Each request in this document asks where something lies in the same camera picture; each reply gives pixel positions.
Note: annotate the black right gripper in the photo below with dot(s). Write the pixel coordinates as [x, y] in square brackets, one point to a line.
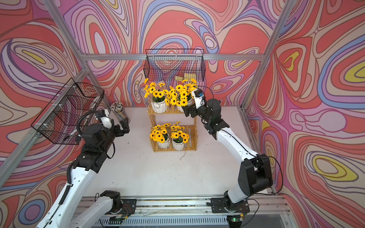
[187, 109]

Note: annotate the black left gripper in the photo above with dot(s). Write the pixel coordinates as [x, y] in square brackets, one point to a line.
[120, 133]

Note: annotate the sunflower pot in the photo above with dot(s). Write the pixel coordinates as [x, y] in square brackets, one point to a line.
[158, 95]
[181, 95]
[159, 134]
[179, 137]

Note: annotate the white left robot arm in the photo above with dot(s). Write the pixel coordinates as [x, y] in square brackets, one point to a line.
[98, 129]

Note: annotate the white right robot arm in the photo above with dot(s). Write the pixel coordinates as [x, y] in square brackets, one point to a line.
[255, 169]

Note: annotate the cup of pencils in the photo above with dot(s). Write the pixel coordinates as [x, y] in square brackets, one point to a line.
[119, 110]

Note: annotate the wooden two-tier shelf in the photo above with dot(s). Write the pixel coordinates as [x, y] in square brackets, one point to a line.
[190, 129]

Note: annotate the yellow sticky notes pad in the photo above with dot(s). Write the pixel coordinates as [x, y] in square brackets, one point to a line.
[186, 77]

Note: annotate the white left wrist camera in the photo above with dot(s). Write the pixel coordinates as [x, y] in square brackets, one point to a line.
[105, 119]

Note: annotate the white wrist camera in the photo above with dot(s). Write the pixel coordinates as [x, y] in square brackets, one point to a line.
[199, 98]
[105, 119]

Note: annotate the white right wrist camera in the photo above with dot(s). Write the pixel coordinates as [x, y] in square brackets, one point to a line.
[199, 98]

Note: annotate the black wire basket left wall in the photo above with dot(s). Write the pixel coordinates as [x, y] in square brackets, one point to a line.
[58, 121]

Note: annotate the black wire basket wall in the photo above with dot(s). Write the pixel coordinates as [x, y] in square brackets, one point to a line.
[163, 64]
[58, 121]

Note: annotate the black wire basket back wall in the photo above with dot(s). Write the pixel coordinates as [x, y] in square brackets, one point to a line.
[163, 64]

